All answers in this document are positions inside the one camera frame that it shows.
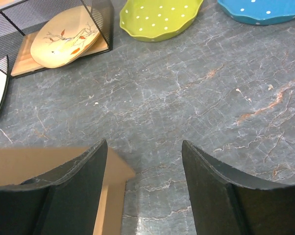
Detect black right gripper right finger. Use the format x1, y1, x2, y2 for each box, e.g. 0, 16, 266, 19
181, 140, 295, 235

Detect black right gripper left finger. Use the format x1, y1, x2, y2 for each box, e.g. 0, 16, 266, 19
0, 140, 108, 235

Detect brown cardboard box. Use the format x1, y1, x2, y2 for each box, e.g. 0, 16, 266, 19
0, 147, 135, 235

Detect beige leaf pattern plate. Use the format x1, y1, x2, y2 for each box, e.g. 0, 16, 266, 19
30, 5, 100, 68

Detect blue dotted plate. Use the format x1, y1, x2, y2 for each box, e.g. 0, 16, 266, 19
217, 0, 295, 25

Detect green dotted plate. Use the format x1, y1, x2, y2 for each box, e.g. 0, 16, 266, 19
120, 0, 203, 42

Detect black wire wooden shelf rack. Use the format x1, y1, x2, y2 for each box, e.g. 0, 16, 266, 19
0, 0, 114, 77

